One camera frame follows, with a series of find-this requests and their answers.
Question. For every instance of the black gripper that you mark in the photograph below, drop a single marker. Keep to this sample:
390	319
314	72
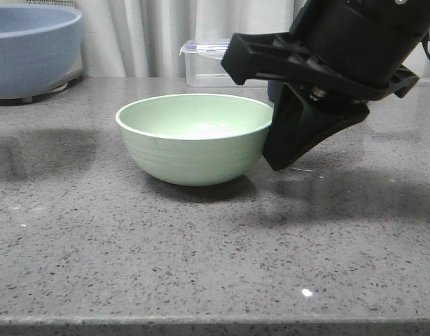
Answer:
356	48

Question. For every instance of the light green bowl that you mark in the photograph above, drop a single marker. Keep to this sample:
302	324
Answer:
195	139

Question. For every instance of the light blue bowl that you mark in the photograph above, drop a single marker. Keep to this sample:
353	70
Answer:
15	33

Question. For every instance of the dark blue saucepan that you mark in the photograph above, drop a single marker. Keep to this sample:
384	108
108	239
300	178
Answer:
270	91

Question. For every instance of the clear plastic storage container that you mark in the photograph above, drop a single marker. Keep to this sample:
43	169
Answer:
203	63

